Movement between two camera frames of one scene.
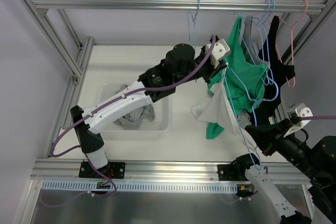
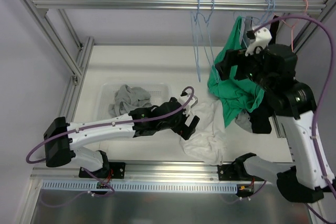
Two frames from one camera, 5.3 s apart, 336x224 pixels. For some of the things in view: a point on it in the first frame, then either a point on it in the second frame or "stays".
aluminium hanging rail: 42,6 stays
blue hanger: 236,119 → 207,23
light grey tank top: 249,53 stays
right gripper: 274,133 → 233,63
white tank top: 218,109 → 207,142
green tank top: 244,75 stays
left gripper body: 210,69 → 185,124
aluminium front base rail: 282,172 stays
